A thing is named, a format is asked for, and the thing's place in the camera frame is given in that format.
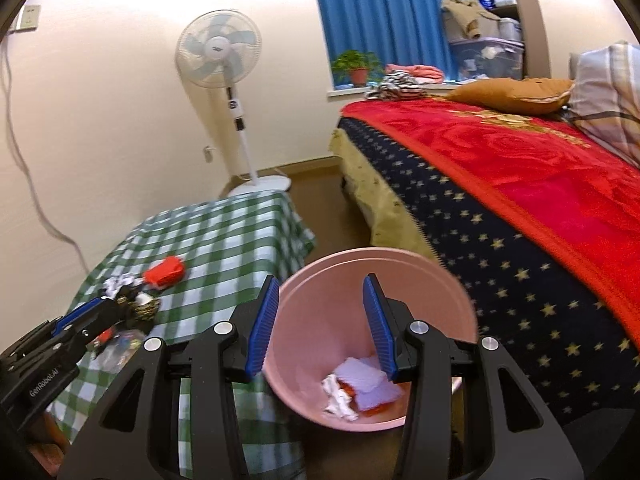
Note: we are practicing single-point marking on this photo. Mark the yellow bed skirt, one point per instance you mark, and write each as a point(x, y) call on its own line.
point(380, 195)

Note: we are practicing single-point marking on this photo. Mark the dark speckled wrapper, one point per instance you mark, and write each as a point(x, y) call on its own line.
point(145, 312)

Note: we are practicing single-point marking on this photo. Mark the orange pillow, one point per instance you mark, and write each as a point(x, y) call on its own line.
point(515, 95)

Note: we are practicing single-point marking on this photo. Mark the clear plastic bag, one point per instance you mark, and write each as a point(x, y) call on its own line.
point(120, 347)

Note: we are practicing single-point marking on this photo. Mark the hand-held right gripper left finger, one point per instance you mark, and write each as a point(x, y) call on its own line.
point(262, 330)

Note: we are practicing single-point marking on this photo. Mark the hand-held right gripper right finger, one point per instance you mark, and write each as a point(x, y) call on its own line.
point(377, 330)

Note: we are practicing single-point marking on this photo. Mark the black white striped cloth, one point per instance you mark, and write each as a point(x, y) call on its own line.
point(395, 87)

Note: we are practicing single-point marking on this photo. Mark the pink plastic bucket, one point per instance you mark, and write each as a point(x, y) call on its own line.
point(320, 310)

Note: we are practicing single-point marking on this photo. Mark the beige coat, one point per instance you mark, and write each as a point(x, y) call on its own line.
point(467, 15)

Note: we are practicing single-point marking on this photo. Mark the green checked tablecloth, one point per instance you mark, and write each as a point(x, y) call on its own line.
point(225, 240)

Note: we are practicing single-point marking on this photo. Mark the potted green plant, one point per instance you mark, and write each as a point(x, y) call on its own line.
point(358, 76)

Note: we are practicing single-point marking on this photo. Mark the white wall plug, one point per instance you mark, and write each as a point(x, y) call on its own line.
point(208, 153)

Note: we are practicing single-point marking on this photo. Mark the clear storage box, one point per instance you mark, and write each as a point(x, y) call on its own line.
point(492, 60)

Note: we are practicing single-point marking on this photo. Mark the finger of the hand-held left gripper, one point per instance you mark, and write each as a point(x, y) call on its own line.
point(97, 322)
point(82, 314)

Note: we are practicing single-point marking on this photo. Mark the trash inside bin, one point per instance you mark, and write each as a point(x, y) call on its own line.
point(362, 379)

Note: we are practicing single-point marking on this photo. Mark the grey plaid pillow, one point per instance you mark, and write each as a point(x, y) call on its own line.
point(610, 95)

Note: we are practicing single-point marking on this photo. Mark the blue curtain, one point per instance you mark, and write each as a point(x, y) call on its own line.
point(390, 10)

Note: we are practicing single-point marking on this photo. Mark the folded pink clothes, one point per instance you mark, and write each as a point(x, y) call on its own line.
point(415, 72)

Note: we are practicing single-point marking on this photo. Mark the white lidded container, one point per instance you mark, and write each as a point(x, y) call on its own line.
point(510, 28)

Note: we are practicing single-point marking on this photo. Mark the white tissue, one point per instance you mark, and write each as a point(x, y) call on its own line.
point(340, 399)

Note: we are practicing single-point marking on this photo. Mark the white wall socket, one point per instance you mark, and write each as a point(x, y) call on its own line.
point(27, 17)

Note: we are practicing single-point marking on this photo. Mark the red wrapper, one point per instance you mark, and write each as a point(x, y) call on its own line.
point(165, 270)

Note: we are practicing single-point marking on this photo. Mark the orange packet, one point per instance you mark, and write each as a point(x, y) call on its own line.
point(378, 408)

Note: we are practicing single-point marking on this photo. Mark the white standing fan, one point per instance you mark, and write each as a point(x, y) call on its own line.
point(218, 50)

